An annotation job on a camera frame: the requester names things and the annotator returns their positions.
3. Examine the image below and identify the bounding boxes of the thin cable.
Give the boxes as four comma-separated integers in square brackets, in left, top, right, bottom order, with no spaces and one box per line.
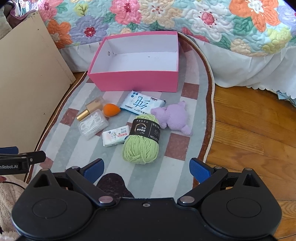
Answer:
[0,180,28,187]

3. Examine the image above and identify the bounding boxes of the blue paper item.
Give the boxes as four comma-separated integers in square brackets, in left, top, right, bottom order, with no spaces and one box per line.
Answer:
[276,89,296,105]

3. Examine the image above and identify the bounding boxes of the white bed skirt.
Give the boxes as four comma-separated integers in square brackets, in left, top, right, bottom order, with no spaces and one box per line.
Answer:
[59,35,296,93]

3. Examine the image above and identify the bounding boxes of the foundation bottle with gold cap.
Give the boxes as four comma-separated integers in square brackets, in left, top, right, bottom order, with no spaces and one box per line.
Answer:
[76,96,105,121]

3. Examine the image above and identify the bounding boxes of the purple plush toy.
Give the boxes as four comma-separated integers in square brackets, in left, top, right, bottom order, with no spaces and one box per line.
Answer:
[154,101,193,136]

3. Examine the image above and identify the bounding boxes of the orange makeup sponge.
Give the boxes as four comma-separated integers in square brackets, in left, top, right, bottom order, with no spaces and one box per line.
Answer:
[103,103,121,117]

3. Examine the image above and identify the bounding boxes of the dark cloth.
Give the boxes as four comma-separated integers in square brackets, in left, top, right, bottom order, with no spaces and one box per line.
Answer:
[0,0,38,29]

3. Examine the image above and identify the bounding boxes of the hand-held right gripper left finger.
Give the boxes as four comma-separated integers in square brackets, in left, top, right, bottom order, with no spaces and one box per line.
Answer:
[30,158,116,207]

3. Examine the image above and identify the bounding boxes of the floral quilt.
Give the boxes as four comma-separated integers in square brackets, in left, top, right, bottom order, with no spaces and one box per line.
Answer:
[23,0,296,57]

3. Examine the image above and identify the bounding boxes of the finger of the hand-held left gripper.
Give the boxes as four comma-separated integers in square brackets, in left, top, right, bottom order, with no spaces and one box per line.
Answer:
[0,147,18,155]
[0,151,46,164]

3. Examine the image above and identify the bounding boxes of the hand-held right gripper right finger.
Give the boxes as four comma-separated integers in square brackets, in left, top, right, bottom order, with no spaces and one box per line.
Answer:
[177,158,263,207]

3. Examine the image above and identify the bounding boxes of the blue white wet wipes pack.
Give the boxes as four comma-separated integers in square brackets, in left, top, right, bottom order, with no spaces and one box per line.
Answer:
[120,90,166,115]

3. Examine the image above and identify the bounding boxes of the small white tissue pack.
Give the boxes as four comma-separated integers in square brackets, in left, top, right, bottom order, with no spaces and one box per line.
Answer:
[102,125,131,147]

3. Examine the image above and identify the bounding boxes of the green yarn ball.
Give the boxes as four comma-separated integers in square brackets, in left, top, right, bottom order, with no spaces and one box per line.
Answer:
[122,114,161,165]

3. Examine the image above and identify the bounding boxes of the pink cardboard box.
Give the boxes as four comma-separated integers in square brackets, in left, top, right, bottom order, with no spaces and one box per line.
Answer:
[87,31,179,92]

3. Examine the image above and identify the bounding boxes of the clear cotton swab box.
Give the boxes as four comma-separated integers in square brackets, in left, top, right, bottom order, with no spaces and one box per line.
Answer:
[79,109,109,141]

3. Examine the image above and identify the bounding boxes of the grey checked rug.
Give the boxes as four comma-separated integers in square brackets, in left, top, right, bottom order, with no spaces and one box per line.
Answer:
[24,35,216,200]

